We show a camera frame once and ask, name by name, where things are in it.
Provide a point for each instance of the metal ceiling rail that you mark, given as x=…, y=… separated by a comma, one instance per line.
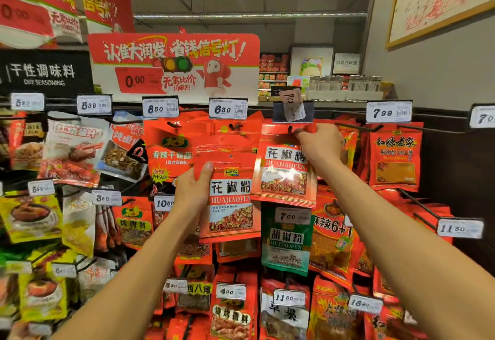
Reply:
x=247, y=15

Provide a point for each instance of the yellow green packet bowl picture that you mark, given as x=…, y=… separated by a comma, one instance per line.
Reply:
x=31, y=216

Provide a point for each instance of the rows of hanging red packets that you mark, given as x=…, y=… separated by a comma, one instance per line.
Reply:
x=394, y=158

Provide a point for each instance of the red white promotion sign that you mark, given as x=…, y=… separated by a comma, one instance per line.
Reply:
x=174, y=49

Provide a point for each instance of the small white sign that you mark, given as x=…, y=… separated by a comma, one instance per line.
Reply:
x=346, y=63

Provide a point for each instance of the red packet with dish picture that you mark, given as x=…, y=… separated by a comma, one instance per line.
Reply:
x=27, y=150

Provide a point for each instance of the person's left hand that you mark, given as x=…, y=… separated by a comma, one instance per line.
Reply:
x=193, y=190

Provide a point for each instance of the white picture poster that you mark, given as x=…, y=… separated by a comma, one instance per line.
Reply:
x=312, y=63

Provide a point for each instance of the black category sign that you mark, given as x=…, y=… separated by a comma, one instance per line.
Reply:
x=42, y=73

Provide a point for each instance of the distant shelf goods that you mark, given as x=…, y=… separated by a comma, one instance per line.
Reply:
x=348, y=84

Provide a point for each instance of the person's right forearm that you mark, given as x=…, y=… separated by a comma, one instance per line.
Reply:
x=410, y=258

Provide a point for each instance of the person's right hand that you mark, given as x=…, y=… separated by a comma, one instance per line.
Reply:
x=321, y=145

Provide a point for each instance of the green white-label packet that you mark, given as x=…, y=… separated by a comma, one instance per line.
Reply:
x=286, y=247

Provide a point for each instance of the pale white packet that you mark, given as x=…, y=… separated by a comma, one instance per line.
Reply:
x=79, y=224

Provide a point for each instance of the hanging display of seasoning packets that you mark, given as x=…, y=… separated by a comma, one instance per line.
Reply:
x=228, y=108

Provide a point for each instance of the assorted green brown packets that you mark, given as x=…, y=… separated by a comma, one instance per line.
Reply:
x=31, y=293

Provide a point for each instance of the clear packet with red label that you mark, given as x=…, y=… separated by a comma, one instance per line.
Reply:
x=120, y=162

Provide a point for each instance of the white red-print sauce packet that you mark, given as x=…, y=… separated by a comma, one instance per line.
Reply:
x=69, y=150

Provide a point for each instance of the person's left forearm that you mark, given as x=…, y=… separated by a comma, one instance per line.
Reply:
x=124, y=285

